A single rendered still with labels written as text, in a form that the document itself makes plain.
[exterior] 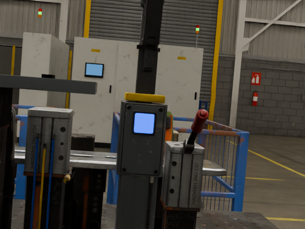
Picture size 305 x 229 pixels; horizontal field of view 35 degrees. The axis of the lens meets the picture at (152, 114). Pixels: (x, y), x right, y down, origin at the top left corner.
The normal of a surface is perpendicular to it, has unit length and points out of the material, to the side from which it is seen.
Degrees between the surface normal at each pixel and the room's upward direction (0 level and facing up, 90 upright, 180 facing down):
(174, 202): 90
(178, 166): 90
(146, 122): 90
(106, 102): 90
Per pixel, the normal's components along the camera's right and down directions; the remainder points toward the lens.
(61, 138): 0.10, 0.06
